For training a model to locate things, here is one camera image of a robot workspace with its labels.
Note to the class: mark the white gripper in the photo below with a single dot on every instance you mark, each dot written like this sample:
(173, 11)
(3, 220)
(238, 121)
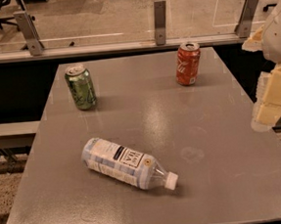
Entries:
(279, 39)

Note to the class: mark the blue labelled plastic water bottle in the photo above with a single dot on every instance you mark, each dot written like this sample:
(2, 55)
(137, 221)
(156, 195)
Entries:
(127, 165)

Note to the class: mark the red cola can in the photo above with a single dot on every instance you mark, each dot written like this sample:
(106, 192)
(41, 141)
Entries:
(188, 55)

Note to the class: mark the green soda can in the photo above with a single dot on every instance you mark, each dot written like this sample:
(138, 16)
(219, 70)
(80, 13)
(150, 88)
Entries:
(81, 86)

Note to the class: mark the right grey metal bracket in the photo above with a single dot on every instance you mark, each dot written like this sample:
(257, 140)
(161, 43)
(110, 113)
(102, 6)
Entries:
(244, 26)

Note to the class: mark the grey metal bracket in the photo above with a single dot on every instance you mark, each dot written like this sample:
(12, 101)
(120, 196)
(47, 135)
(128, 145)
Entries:
(29, 32)
(244, 26)
(160, 22)

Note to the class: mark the middle grey metal bracket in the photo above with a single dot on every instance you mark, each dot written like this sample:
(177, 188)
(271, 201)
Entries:
(160, 22)

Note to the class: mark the left grey metal bracket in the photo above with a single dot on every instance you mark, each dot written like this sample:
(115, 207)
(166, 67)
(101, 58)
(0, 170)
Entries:
(29, 32)

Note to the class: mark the grey metal rail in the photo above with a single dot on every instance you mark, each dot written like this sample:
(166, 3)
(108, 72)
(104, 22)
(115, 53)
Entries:
(79, 51)

